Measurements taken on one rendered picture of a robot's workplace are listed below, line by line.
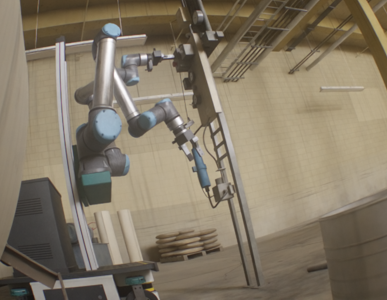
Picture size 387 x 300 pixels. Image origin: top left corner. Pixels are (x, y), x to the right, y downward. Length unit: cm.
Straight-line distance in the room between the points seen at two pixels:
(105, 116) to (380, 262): 144
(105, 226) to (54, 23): 536
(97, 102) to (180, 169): 845
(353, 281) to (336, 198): 1214
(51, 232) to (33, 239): 12
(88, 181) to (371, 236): 147
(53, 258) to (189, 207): 836
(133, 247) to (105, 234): 67
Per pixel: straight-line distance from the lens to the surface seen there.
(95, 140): 175
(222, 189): 212
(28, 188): 190
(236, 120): 1126
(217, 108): 218
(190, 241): 792
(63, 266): 184
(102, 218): 726
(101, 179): 181
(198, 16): 237
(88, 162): 184
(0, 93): 69
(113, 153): 245
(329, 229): 65
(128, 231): 753
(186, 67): 245
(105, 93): 184
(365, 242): 60
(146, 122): 194
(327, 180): 1258
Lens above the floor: 39
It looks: 15 degrees up
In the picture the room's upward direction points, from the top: 14 degrees counter-clockwise
